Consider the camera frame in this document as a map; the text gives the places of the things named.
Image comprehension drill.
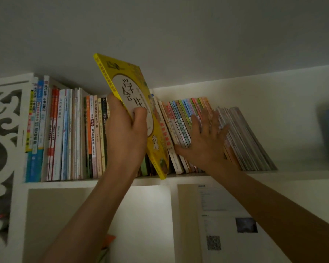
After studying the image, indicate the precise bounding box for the row of shelved books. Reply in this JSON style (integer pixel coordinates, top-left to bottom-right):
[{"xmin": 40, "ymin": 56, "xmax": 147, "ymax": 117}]
[{"xmin": 25, "ymin": 76, "xmax": 278, "ymax": 183}]

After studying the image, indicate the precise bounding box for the person's left forearm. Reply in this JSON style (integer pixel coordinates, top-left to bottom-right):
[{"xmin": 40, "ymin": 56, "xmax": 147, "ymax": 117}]
[{"xmin": 41, "ymin": 167, "xmax": 140, "ymax": 263}]

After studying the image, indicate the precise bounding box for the white carved lattice panel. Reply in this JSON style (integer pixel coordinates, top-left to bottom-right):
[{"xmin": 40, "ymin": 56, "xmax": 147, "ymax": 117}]
[{"xmin": 0, "ymin": 73, "xmax": 35, "ymax": 263}]

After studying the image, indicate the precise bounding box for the white bookshelf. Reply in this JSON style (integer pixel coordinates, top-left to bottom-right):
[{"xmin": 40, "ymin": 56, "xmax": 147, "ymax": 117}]
[{"xmin": 0, "ymin": 72, "xmax": 329, "ymax": 263}]

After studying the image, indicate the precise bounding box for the person's right hand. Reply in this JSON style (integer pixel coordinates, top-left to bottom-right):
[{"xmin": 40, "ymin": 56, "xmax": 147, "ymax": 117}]
[{"xmin": 175, "ymin": 108, "xmax": 241, "ymax": 176}]

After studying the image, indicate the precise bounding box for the person's left hand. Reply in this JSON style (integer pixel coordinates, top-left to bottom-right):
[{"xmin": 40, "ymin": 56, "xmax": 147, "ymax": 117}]
[{"xmin": 104, "ymin": 93, "xmax": 148, "ymax": 178}]

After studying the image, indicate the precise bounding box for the white paper sheet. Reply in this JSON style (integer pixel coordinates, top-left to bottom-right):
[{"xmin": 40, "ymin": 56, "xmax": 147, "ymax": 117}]
[{"xmin": 197, "ymin": 184, "xmax": 291, "ymax": 263}]

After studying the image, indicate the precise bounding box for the yellow book round white label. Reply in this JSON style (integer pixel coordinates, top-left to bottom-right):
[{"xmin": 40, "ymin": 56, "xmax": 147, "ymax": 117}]
[{"xmin": 93, "ymin": 53, "xmax": 170, "ymax": 180}]

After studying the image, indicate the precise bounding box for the person's right forearm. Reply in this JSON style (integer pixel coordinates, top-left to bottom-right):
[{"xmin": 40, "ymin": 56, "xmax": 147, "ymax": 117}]
[{"xmin": 211, "ymin": 164, "xmax": 329, "ymax": 263}]

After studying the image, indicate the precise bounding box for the colourful stationery bundle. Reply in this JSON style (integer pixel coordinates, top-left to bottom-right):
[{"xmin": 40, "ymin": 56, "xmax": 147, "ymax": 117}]
[{"xmin": 98, "ymin": 235, "xmax": 116, "ymax": 263}]

